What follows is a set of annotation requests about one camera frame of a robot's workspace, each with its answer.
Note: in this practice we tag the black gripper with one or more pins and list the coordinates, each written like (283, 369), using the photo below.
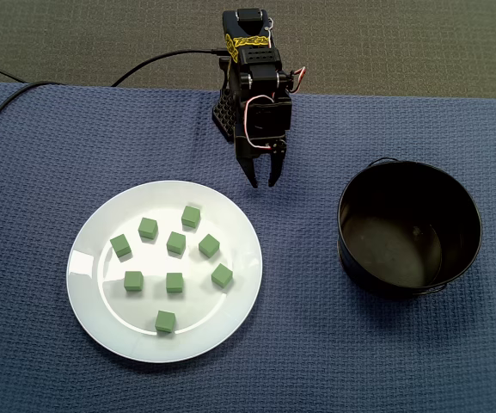
(260, 156)

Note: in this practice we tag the small green cube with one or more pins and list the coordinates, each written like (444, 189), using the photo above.
(191, 216)
(176, 242)
(120, 246)
(174, 282)
(209, 245)
(165, 322)
(133, 281)
(222, 275)
(148, 228)

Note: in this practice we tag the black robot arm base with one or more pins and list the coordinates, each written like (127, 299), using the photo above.
(224, 116)

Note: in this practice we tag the white round plate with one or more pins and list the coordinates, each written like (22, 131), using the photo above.
(101, 301)

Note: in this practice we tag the black metal bucket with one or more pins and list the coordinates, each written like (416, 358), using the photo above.
(402, 258)

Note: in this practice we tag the blue waffle weave cloth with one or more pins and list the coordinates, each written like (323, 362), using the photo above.
(316, 344)

